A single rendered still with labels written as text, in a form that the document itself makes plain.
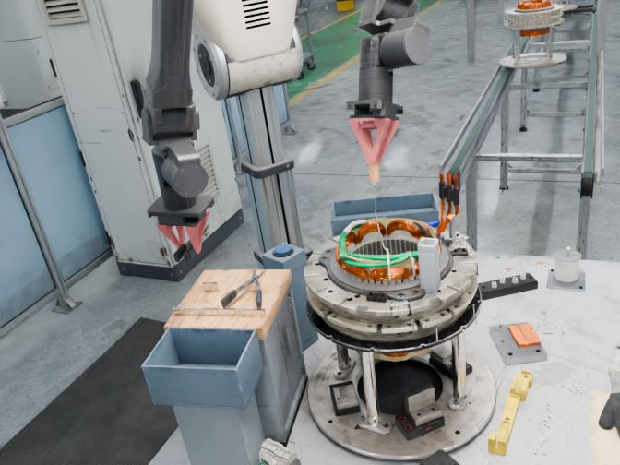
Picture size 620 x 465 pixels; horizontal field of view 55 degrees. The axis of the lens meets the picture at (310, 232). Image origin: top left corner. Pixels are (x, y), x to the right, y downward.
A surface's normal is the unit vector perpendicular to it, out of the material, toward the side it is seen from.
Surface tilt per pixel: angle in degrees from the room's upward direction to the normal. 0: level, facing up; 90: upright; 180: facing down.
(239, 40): 90
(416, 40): 78
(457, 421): 0
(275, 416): 90
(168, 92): 111
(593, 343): 0
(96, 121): 90
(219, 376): 90
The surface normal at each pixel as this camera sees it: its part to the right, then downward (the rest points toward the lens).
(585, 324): -0.14, -0.89
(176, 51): 0.45, 0.68
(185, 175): 0.49, 0.41
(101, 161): -0.40, 0.46
